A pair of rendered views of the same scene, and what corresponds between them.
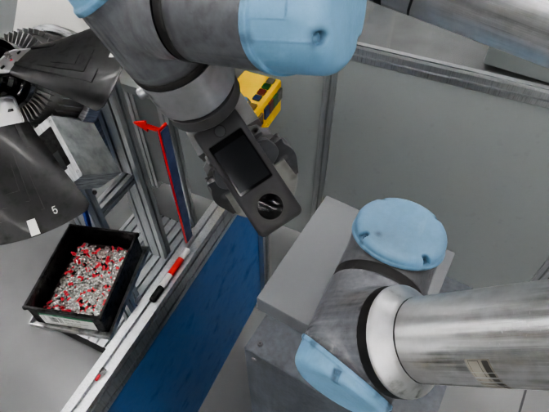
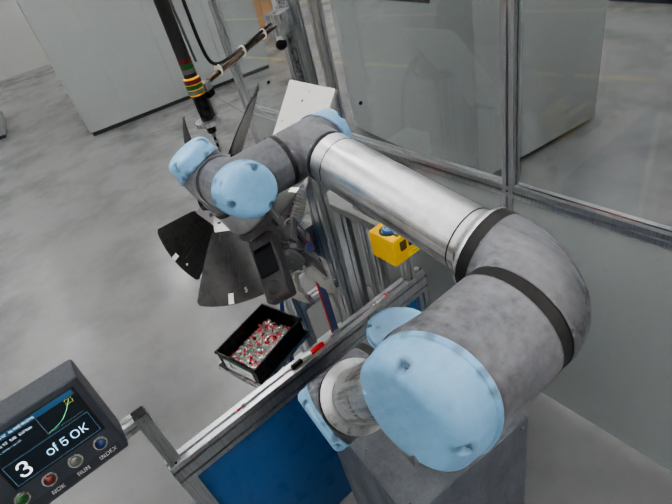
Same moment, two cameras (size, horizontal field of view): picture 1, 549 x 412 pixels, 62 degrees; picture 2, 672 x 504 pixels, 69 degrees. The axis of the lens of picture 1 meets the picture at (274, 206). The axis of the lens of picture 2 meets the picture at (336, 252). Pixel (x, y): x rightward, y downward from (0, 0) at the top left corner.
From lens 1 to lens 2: 48 cm
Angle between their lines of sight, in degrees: 28
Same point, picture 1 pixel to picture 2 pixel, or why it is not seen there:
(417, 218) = not seen: hidden behind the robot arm
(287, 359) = not seen: hidden behind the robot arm
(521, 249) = not seen: outside the picture
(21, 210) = (227, 286)
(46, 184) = (245, 271)
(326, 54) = (237, 210)
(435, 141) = (612, 288)
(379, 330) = (329, 379)
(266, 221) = (271, 294)
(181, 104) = (231, 225)
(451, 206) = (640, 362)
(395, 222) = (395, 323)
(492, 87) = (659, 238)
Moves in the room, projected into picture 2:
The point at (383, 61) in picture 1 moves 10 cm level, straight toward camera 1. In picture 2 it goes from (551, 205) to (537, 223)
